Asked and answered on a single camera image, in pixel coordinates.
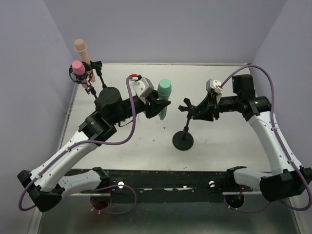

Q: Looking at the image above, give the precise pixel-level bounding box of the teal microphone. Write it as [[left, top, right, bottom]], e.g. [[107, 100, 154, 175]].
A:
[[157, 79, 172, 120]]

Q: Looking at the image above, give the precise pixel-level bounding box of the black round-base clip stand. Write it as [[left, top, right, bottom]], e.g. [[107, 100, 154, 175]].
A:
[[87, 61, 107, 88]]

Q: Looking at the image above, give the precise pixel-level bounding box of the black tripod shock-mount stand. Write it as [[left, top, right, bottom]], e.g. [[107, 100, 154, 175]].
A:
[[68, 60, 97, 98]]

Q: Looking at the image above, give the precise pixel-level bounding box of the pink microphone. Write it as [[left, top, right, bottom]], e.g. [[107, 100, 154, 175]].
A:
[[72, 60, 89, 89]]

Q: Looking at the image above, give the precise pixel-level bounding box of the peach microphone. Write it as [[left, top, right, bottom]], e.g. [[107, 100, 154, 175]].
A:
[[74, 39, 96, 83]]

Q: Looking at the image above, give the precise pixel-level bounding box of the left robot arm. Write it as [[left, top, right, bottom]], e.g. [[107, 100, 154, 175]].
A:
[[18, 87, 171, 212]]

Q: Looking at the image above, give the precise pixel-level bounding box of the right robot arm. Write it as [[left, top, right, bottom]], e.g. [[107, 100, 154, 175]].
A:
[[193, 75, 312, 202]]

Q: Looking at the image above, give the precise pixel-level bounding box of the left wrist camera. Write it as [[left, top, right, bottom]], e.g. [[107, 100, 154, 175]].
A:
[[130, 74, 154, 100]]

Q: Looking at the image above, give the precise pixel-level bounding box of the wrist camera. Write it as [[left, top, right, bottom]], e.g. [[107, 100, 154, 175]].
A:
[[206, 79, 223, 102], [130, 74, 154, 100]]

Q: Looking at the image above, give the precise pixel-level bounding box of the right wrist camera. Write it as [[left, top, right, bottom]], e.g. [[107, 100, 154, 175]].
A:
[[206, 79, 223, 102]]

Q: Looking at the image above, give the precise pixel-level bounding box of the black front mounting rail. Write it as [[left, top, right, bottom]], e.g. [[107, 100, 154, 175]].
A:
[[80, 168, 261, 204]]

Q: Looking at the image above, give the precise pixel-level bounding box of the aluminium extrusion frame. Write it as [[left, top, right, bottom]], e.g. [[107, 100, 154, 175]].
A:
[[26, 64, 113, 234]]

